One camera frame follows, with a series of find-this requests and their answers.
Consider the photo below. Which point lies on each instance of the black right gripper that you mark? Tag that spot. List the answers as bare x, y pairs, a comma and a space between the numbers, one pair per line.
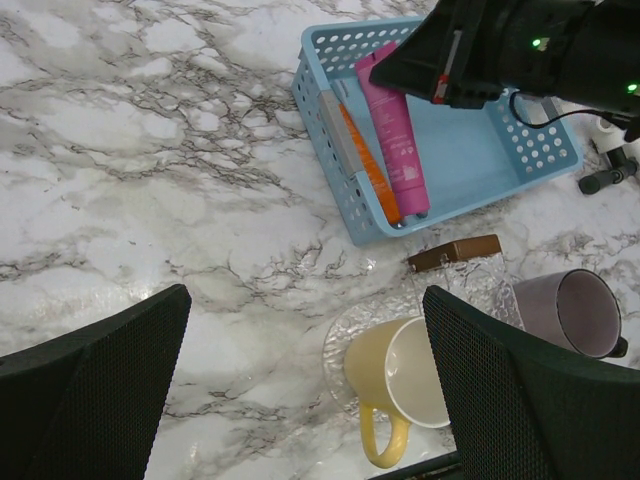
586, 52

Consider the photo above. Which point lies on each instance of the clear textured oval tray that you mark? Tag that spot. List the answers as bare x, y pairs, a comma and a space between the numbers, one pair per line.
350, 324

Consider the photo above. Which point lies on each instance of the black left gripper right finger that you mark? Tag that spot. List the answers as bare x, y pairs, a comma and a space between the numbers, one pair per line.
522, 408

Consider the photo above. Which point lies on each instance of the grey toothbrush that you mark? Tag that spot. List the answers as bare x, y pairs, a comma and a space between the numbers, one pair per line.
410, 219

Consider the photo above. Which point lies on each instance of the yellow mug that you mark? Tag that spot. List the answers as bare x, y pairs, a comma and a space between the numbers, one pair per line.
392, 370

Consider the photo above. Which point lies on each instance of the mauve mug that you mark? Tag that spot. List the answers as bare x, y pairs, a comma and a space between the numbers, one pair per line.
575, 310

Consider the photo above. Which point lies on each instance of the light blue perforated basket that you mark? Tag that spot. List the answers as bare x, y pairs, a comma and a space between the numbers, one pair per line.
470, 158

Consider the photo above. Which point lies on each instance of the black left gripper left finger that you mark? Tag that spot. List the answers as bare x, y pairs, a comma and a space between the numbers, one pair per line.
87, 404

